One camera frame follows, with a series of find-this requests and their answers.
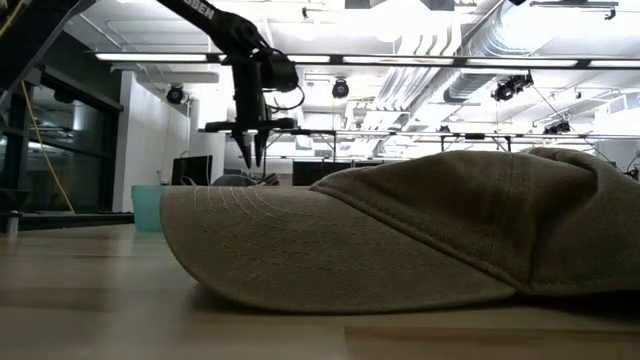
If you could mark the black computer monitor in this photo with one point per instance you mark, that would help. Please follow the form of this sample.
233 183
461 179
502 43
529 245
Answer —
192 170

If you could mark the black ceiling spotlight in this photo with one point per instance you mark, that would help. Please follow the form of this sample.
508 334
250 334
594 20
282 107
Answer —
510 87
556 128
175 95
340 89

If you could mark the black background rig frame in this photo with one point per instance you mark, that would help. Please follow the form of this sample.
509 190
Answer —
450 135

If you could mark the silver ventilation duct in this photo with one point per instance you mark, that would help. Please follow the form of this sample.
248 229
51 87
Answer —
490 45

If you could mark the wide black cabinet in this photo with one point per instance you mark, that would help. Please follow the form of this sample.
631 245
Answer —
330 172

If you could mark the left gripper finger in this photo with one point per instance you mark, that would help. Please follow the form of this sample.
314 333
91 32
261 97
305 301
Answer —
245 145
260 142

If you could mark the teal plastic bin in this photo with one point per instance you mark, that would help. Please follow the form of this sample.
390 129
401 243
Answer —
147 210

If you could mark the black metal rig frame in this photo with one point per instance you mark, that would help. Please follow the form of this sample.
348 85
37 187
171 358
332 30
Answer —
17 150

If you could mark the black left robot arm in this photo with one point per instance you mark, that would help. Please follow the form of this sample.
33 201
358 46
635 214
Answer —
225 25

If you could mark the khaki cotton baseball cap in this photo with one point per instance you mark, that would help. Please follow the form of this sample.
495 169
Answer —
400 240

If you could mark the dark blue baseball cap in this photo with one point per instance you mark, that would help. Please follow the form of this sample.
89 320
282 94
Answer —
235 181

